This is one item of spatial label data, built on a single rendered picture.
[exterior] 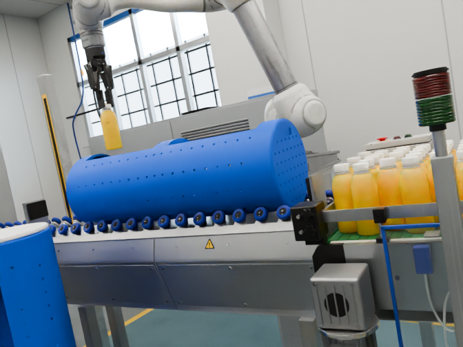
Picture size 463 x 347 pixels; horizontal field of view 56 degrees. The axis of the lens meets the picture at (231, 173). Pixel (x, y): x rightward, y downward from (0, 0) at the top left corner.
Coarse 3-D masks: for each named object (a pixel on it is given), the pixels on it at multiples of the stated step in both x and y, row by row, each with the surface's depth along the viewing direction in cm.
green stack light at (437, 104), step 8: (440, 96) 77; (448, 96) 78; (416, 104) 81; (424, 104) 79; (432, 104) 78; (440, 104) 77; (448, 104) 78; (416, 112) 82; (424, 112) 79; (432, 112) 78; (440, 112) 78; (448, 112) 78; (424, 120) 79; (432, 120) 78; (440, 120) 78; (448, 120) 78
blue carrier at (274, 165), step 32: (256, 128) 131; (288, 128) 137; (96, 160) 164; (128, 160) 154; (160, 160) 145; (192, 160) 137; (224, 160) 131; (256, 160) 125; (288, 160) 133; (96, 192) 158; (128, 192) 151; (160, 192) 144; (192, 192) 138; (224, 192) 133; (256, 192) 128; (288, 192) 130; (96, 224) 174
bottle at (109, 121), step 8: (104, 112) 174; (112, 112) 175; (104, 120) 173; (112, 120) 174; (104, 128) 174; (112, 128) 174; (104, 136) 175; (112, 136) 174; (120, 136) 177; (112, 144) 174; (120, 144) 176
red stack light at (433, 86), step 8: (448, 72) 78; (416, 80) 79; (424, 80) 78; (432, 80) 77; (440, 80) 77; (448, 80) 78; (416, 88) 80; (424, 88) 78; (432, 88) 78; (440, 88) 77; (448, 88) 78; (416, 96) 80; (424, 96) 78; (432, 96) 78
